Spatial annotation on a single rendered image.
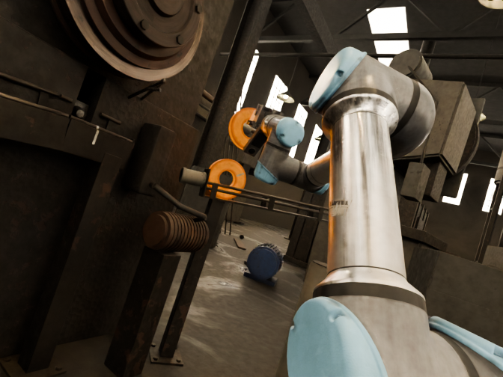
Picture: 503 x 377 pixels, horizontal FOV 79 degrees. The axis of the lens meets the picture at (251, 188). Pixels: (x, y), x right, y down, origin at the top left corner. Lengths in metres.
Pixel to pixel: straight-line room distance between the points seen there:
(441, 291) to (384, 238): 2.06
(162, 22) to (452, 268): 2.15
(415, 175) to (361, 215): 2.56
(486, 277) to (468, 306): 0.22
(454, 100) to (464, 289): 1.68
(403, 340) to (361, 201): 0.15
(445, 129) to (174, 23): 2.66
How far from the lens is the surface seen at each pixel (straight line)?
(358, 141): 0.45
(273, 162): 0.86
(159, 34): 0.98
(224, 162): 1.18
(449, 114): 3.31
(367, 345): 0.30
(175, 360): 1.33
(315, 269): 1.12
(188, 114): 1.38
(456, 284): 2.45
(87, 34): 0.96
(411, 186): 2.91
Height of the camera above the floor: 0.64
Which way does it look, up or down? 3 degrees up
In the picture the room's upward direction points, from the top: 18 degrees clockwise
